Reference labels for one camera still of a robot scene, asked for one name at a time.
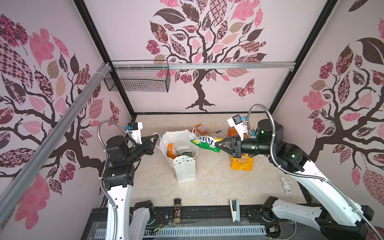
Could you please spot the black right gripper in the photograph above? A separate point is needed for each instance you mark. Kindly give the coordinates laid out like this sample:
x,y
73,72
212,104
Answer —
x,y
234,150

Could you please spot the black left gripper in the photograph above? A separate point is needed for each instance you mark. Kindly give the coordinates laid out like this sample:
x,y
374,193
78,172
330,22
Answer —
x,y
150,145

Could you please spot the orange white snack packet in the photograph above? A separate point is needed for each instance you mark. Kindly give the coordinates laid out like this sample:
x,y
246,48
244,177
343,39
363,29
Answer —
x,y
201,130

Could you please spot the white paper bag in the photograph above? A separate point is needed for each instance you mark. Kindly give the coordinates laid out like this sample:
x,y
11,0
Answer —
x,y
184,168

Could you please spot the green Fox's candy bag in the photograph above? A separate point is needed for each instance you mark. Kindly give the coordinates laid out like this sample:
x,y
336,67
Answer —
x,y
188,154

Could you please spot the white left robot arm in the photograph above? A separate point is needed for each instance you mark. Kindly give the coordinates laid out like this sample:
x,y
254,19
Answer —
x,y
123,153

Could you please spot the yellow orange mango snack bag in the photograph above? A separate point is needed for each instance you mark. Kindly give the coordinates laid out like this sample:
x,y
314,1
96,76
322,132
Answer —
x,y
244,163

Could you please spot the orange snack packet far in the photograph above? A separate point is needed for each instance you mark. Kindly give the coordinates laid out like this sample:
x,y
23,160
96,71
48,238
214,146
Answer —
x,y
232,132

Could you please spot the teal white snack packet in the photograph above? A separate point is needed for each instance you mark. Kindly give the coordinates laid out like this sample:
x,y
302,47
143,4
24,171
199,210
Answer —
x,y
253,134

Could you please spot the spice bottle black cap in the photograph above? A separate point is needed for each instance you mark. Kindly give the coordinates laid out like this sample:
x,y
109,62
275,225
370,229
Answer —
x,y
177,211

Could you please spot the small white figurine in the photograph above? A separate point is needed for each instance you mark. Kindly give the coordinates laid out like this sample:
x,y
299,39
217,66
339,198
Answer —
x,y
286,185

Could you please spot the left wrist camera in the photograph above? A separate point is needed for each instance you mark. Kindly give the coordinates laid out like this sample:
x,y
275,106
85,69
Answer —
x,y
134,131

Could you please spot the black wire basket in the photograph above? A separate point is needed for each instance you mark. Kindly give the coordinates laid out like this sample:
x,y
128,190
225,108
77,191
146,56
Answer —
x,y
139,76

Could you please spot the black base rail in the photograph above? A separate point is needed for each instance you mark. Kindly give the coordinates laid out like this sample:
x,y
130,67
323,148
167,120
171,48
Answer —
x,y
214,216

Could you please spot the white slotted cable duct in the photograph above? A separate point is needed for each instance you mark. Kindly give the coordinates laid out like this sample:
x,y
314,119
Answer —
x,y
220,231

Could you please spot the back aluminium rail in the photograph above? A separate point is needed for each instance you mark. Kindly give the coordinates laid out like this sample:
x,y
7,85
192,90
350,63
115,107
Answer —
x,y
206,66

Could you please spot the aluminium rail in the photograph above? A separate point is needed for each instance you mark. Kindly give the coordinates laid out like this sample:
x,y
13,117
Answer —
x,y
13,193
206,66

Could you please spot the left aluminium rail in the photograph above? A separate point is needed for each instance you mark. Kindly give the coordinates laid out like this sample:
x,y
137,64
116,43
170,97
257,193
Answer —
x,y
13,193

